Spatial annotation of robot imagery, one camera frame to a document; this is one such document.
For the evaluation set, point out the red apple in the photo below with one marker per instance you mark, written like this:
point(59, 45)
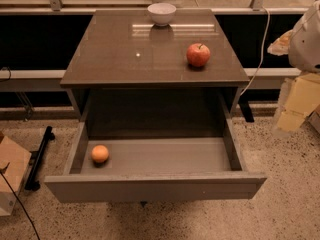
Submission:
point(198, 54)

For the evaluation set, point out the white bowl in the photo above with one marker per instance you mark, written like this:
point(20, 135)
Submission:
point(161, 13)

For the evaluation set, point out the black metal bar stand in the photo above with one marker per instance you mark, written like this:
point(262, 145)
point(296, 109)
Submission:
point(36, 158)

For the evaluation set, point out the cardboard box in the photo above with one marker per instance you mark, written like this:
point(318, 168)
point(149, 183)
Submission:
point(14, 161)

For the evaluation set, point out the orange fruit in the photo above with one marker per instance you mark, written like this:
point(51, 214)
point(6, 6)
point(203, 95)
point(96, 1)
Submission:
point(100, 154)

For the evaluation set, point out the grey cabinet with counter top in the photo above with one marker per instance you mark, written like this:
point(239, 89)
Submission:
point(125, 50)

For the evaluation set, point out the open grey top drawer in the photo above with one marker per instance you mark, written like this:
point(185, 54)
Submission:
point(164, 145)

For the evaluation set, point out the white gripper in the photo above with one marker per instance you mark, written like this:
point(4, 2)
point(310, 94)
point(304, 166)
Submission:
point(306, 45)

